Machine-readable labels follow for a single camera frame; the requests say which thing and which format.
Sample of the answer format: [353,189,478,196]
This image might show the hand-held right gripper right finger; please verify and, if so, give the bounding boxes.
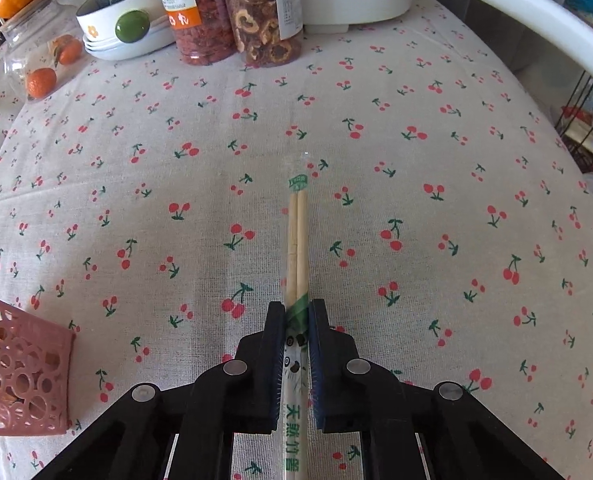
[309,298,567,480]

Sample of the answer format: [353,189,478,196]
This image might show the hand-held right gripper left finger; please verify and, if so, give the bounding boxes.
[26,301,286,480]

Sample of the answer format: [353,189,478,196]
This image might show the bamboo chopsticks pair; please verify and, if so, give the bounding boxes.
[278,152,313,480]

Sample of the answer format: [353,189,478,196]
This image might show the pink perforated plastic basket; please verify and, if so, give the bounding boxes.
[0,287,78,436]

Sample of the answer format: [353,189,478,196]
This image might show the cherry print tablecloth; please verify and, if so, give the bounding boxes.
[0,0,593,480]

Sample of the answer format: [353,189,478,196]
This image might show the jar of dried fruit slices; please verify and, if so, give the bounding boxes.
[218,0,305,67]

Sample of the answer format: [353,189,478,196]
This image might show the jar of red goji berries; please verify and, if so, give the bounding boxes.
[150,0,237,67]

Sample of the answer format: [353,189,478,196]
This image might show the white bowl with green dot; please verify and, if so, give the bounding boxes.
[75,0,177,61]

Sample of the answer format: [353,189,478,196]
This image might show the small tangerine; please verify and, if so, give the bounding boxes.
[26,67,58,100]
[56,36,84,66]

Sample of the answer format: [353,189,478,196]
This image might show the clear glass jar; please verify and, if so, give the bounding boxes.
[0,1,88,102]

